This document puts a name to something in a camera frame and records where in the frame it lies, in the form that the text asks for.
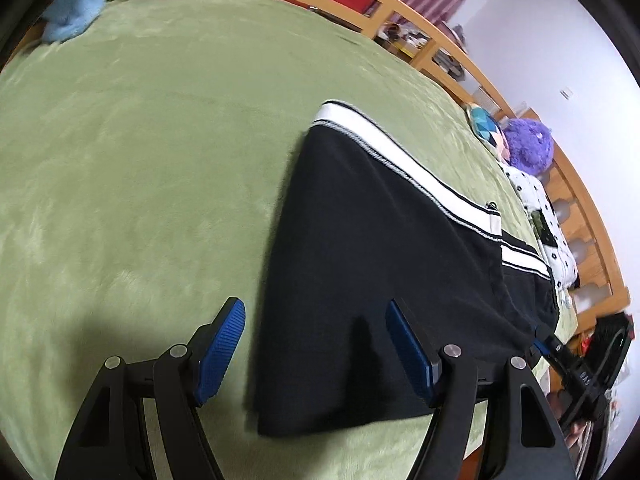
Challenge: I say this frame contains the black pants with white stripes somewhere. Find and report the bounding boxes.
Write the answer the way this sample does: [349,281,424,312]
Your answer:
[254,100,559,438]

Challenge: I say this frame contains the white polka dot pillow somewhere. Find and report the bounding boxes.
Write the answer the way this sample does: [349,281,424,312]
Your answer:
[501,164,578,289]

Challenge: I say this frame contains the green fuzzy bed blanket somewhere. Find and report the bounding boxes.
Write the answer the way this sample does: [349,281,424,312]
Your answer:
[0,0,582,480]

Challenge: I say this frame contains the purple plush toy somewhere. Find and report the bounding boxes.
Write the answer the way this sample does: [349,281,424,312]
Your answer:
[503,118,554,177]

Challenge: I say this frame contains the teal patterned cushion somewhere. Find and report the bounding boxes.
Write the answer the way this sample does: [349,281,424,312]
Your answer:
[464,103,503,148]

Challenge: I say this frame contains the light blue fleece garment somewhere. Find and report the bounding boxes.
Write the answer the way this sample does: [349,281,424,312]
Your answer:
[41,0,105,44]

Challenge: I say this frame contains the wooden bed frame rail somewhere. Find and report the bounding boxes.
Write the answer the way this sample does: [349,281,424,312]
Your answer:
[284,0,630,335]

